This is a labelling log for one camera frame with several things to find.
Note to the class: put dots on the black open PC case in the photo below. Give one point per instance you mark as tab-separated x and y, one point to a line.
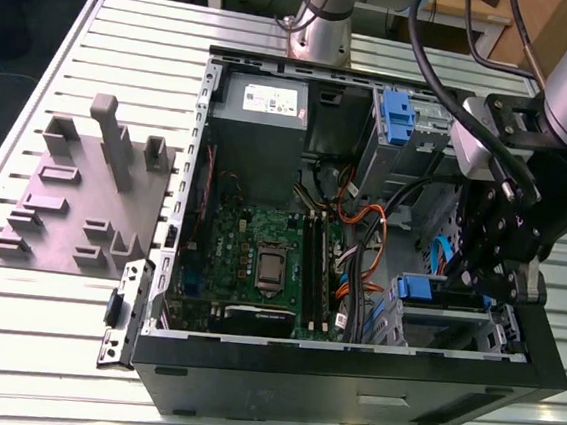
296	389

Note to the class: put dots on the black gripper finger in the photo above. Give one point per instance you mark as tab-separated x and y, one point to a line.
490	232
502	284

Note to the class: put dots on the metal optical drive cage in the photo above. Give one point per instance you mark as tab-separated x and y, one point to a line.
419	160

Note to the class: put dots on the black graphics card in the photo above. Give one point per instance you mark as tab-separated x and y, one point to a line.
253	320

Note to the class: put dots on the white frame wooden desk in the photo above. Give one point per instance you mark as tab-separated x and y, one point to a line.
449	2

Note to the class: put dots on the grey parts rack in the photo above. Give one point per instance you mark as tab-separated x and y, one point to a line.
77	213

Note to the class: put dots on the RAM stick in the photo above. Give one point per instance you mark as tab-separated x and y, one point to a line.
324	272

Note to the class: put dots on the metal expansion slot bracket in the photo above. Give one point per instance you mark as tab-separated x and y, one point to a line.
131	278

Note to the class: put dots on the green motherboard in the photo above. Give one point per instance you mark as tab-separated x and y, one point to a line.
228	267

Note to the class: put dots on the hard disk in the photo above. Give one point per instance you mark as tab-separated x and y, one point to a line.
414	288

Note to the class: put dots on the CPU socket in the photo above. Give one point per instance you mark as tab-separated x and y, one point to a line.
271	292

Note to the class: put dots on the metal disk bay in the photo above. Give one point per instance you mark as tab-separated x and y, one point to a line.
442	312

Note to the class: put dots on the grey power supply unit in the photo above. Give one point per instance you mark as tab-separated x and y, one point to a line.
253	159

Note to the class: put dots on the blue plastic drive latch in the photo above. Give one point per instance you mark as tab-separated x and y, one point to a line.
398	113

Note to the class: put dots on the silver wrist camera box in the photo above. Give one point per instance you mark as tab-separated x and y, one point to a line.
473	145

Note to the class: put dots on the silver CPU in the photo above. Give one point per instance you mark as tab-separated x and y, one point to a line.
270	269

